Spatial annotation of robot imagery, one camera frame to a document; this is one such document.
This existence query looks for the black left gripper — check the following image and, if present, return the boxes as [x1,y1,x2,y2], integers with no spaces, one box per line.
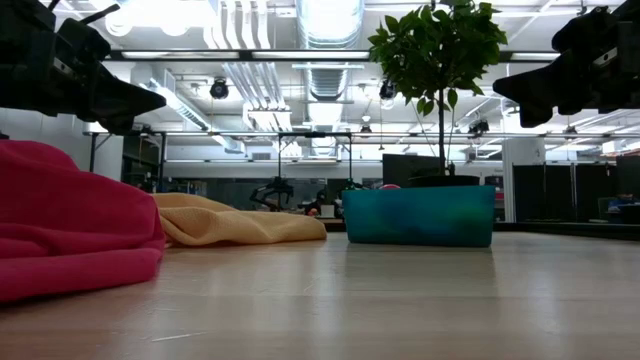
[0,0,168,136]

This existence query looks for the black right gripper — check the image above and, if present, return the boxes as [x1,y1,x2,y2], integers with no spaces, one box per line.
[491,0,640,129]

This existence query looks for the blue plastic tupperware tub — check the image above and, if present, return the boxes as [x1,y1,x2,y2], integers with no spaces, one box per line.
[341,185,497,249]

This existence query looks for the black partition panels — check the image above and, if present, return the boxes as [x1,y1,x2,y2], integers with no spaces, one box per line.
[511,162,619,223]

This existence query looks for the potted green plant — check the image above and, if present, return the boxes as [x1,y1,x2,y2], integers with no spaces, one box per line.
[367,0,509,189]

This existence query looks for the red cloth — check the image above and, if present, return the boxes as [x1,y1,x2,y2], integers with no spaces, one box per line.
[0,139,167,304]

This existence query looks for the black background monitor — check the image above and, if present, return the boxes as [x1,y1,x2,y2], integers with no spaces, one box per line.
[381,153,447,190]

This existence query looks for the orange cloth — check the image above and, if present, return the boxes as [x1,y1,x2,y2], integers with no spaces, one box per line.
[151,191,329,248]

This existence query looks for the person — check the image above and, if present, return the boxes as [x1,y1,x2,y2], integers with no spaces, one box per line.
[298,188,332,218]

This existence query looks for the black background workstation frame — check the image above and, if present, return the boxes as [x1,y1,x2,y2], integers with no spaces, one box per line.
[82,129,169,194]
[276,130,354,195]

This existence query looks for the left gripper's black cable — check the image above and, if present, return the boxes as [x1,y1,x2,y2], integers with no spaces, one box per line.
[47,0,122,26]

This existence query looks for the silver ventilation duct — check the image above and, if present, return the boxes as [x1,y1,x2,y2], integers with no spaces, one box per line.
[294,0,366,104]

